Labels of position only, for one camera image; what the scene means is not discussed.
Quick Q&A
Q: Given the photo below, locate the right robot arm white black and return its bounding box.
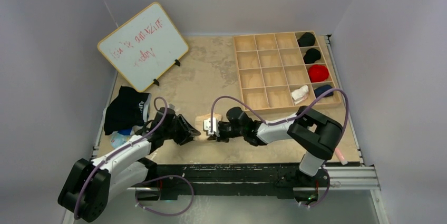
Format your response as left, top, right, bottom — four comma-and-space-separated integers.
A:
203, 106, 344, 186

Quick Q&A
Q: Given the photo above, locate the pink yellow marker pen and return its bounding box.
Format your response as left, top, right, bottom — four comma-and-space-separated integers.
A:
334, 148, 348, 165

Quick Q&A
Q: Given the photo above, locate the white blue patterned underwear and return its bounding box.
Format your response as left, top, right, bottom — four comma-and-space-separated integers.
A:
110, 129, 134, 149

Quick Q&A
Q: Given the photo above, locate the black underwear white waistband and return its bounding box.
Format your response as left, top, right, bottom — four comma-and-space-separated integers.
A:
104, 86, 151, 135

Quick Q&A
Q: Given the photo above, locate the white whiteboard yellow frame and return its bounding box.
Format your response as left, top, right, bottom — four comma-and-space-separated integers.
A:
97, 2, 189, 92

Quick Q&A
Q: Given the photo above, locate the black rolled underwear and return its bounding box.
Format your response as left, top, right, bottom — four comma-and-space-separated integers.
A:
297, 32, 316, 47
303, 48, 322, 64

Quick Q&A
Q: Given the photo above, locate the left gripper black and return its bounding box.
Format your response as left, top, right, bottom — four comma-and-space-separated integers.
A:
163, 115, 199, 145

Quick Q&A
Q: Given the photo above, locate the black rolled underwear back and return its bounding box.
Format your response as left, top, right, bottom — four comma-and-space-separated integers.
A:
297, 32, 316, 47

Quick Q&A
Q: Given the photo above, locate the white underwear pink trim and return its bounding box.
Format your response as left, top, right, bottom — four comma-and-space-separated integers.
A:
290, 85, 309, 105

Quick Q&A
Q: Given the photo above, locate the red rolled underwear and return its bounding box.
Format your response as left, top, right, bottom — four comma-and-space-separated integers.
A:
307, 65, 329, 83

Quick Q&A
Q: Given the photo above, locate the wooden compartment organizer tray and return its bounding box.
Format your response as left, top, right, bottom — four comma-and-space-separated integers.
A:
233, 31, 338, 113

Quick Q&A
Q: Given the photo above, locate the cream beige underwear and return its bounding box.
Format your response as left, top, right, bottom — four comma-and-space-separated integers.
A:
193, 113, 216, 142

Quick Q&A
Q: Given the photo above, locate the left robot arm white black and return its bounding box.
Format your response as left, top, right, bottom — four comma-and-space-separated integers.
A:
57, 108, 200, 222

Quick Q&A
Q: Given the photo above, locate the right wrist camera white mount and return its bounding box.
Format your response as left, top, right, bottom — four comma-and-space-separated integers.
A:
203, 118, 219, 137

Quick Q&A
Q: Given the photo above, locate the navy blue rolled underwear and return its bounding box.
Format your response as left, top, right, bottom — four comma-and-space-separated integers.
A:
314, 84, 334, 98

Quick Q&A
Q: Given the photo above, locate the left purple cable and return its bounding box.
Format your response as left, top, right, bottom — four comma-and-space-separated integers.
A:
73, 96, 195, 220

